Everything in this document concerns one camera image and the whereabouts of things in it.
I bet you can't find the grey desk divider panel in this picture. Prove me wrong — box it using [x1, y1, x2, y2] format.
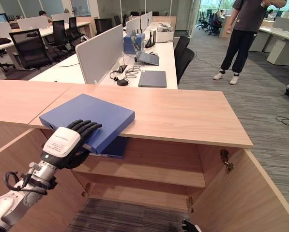
[75, 24, 124, 85]
[126, 16, 142, 34]

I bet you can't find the wooden cabinet shelf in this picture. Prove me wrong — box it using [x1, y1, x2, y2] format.
[71, 154, 206, 189]

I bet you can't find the metal door hinge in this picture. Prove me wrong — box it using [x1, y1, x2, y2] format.
[81, 183, 91, 197]
[187, 196, 195, 214]
[220, 149, 234, 174]

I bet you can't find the black floor cable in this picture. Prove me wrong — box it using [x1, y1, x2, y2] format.
[275, 116, 289, 127]

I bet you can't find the blue box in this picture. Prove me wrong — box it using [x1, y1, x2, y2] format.
[123, 33, 146, 57]

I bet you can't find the black office chair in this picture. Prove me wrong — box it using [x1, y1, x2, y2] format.
[45, 20, 71, 61]
[174, 35, 191, 55]
[68, 16, 83, 42]
[8, 29, 53, 71]
[175, 47, 195, 85]
[94, 18, 113, 35]

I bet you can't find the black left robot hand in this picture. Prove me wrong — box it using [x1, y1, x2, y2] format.
[40, 119, 103, 170]

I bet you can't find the closed grey laptop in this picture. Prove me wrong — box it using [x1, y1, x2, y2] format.
[138, 70, 167, 88]

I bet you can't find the black wifi router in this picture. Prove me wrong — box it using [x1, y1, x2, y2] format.
[144, 28, 157, 49]

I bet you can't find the white storage box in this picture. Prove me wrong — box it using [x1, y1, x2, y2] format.
[156, 23, 175, 44]

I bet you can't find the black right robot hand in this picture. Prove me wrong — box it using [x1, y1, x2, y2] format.
[182, 219, 198, 232]

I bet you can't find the dark blue folder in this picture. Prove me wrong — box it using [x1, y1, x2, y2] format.
[100, 136, 129, 160]

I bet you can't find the wooden office cabinet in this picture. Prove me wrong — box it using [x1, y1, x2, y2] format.
[0, 79, 289, 232]

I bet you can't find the open grey laptop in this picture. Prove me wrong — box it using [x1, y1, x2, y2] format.
[132, 35, 160, 66]

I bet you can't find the seated person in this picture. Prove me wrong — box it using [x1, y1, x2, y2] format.
[38, 10, 53, 25]

